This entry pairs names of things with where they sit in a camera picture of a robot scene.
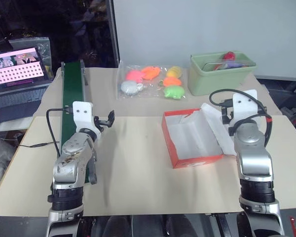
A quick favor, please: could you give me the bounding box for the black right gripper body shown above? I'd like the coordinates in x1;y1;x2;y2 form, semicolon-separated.
221;105;233;124

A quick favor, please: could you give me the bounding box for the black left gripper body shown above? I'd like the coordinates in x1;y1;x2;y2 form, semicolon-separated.
93;115;109;133

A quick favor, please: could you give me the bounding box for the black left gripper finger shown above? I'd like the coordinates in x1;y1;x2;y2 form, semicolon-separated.
106;110;116;128

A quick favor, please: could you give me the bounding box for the orange shoe box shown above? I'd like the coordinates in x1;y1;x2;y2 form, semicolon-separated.
161;102;235;169

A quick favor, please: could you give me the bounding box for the green conveyor belt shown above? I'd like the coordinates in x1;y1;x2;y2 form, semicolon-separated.
56;60;98;186

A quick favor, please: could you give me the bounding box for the beige table cloth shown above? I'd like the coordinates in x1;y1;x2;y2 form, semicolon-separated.
33;66;284;117

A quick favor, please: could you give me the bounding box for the white round toy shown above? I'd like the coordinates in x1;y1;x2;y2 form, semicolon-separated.
120;80;139;97

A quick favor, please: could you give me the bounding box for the light green plastic bin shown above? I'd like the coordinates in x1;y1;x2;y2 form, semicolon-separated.
189;52;258;97

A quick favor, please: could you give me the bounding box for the clear plastic toy bag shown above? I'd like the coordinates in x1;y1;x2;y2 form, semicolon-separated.
116;59;189;101

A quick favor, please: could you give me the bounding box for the pink toy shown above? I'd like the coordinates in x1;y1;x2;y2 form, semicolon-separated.
125;69;144;83

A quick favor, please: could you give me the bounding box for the purple toy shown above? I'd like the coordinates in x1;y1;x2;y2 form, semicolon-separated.
223;61;249;70

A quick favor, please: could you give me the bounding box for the green toy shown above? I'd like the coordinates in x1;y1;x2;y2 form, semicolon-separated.
163;84;185;100

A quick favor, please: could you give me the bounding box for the red toy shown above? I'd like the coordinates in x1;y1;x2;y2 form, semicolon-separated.
222;51;238;61

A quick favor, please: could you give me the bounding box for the large orange toy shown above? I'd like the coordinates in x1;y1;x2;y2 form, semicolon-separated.
141;65;161;80

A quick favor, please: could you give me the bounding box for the small orange toy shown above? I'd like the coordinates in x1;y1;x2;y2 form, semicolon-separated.
162;77;182;87

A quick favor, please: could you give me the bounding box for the yellow toy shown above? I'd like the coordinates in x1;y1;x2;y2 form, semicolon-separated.
166;66;183;79

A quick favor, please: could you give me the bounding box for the open laptop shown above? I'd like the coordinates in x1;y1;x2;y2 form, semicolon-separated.
0;45;53;124

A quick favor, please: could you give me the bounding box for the dark rounded shape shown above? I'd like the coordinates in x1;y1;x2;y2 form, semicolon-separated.
104;215;133;237
166;214;198;237

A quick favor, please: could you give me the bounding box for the light grey clothing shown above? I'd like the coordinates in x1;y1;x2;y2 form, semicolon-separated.
0;130;17;197

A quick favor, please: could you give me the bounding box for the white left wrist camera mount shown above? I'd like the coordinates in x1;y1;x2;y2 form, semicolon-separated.
72;101;93;129

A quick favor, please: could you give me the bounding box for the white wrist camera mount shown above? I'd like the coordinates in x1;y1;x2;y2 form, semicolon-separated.
72;101;93;129
231;89;259;124

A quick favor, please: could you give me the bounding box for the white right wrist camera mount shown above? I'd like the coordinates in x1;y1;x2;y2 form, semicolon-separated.
231;89;259;124

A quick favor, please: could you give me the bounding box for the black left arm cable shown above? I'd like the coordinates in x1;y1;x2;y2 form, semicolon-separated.
46;107;74;158

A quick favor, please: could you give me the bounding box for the thin black table cable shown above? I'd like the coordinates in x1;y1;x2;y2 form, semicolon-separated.
19;141;61;149

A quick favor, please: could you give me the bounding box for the grey metal post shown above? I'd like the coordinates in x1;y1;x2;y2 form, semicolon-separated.
107;0;120;68

